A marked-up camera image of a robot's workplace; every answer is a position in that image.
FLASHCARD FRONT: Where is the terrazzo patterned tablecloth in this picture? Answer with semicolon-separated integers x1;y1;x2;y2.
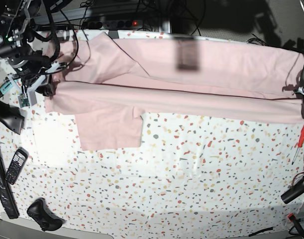
0;30;304;239

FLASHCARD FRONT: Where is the long black bar in wrap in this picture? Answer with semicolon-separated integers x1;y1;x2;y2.
0;154;19;219

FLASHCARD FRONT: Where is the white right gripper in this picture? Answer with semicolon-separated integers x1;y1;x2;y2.
6;62;66;106

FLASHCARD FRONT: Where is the black cylindrical tool right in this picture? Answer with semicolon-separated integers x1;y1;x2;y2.
281;177;304;204

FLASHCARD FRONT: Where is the black cordless phone handset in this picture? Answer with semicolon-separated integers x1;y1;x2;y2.
5;147;28;185

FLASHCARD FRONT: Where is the black game controller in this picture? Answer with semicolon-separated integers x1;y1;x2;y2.
27;198;64;232

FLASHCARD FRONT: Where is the black cable bottom right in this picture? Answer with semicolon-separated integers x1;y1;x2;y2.
248;226;274;237

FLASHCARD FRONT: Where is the red handled screwdriver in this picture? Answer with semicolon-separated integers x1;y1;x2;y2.
292;125;304;165

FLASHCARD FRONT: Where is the light blue highlighter marker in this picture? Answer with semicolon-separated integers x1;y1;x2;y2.
0;81;13;98

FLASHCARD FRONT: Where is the red black clamp bottom right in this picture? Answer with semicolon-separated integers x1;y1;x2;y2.
288;214;304;239

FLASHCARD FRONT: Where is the pink T-shirt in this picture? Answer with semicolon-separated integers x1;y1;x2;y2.
45;33;304;150

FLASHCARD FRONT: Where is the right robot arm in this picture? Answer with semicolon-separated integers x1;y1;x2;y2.
0;0;67;107

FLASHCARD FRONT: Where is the black power strip red switch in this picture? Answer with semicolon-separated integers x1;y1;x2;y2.
81;20;143;30

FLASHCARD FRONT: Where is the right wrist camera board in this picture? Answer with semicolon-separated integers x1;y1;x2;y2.
18;94;30;108

